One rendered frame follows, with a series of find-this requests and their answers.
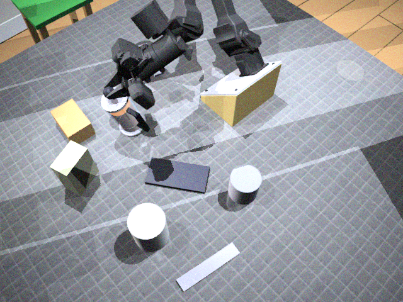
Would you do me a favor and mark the white cylinder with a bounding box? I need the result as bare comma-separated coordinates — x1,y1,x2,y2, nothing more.
127,203,169,252
228,164,261,204

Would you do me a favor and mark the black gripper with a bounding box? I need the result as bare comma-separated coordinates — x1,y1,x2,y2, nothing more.
104,43,167,110

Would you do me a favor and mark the french press with black knob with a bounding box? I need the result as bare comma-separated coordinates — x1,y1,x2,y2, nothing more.
101,86,150,137

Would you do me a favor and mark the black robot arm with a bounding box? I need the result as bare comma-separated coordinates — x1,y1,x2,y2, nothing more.
111,0,269,77

